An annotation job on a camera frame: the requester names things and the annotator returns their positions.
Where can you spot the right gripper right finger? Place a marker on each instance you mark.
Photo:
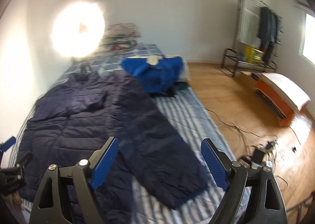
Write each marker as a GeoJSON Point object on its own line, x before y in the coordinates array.
{"type": "Point", "coordinates": [265, 203]}

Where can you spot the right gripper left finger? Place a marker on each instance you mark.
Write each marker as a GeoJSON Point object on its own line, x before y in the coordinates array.
{"type": "Point", "coordinates": [52, 202]}

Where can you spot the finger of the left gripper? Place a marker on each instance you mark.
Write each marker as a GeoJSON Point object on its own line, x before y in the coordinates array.
{"type": "Point", "coordinates": [4, 146]}

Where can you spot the navy quilted puffer jacket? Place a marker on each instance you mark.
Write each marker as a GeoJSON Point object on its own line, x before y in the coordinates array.
{"type": "Point", "coordinates": [75, 118]}

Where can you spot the dark hanging clothes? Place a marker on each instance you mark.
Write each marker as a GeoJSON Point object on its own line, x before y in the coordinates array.
{"type": "Point", "coordinates": [268, 32]}

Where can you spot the metal clothes drying rack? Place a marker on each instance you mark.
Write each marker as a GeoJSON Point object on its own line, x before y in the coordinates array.
{"type": "Point", "coordinates": [246, 31]}

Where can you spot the orange white storage bench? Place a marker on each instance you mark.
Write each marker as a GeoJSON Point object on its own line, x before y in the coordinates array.
{"type": "Point", "coordinates": [288, 98]}

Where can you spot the striped blue bed mattress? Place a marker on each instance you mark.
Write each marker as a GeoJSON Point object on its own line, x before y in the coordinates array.
{"type": "Point", "coordinates": [188, 116]}

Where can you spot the dark teal folded garment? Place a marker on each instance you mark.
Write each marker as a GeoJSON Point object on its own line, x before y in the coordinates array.
{"type": "Point", "coordinates": [175, 88]}

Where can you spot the yellow box on rack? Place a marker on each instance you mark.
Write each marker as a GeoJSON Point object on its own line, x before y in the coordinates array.
{"type": "Point", "coordinates": [253, 56]}

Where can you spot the bright blue jacket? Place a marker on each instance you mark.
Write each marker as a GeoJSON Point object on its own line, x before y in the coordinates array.
{"type": "Point", "coordinates": [156, 73]}

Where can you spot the folded floral quilt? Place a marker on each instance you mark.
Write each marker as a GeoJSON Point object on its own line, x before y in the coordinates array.
{"type": "Point", "coordinates": [120, 36]}

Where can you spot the ring light on tripod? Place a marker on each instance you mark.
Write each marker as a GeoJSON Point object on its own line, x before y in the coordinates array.
{"type": "Point", "coordinates": [77, 30]}

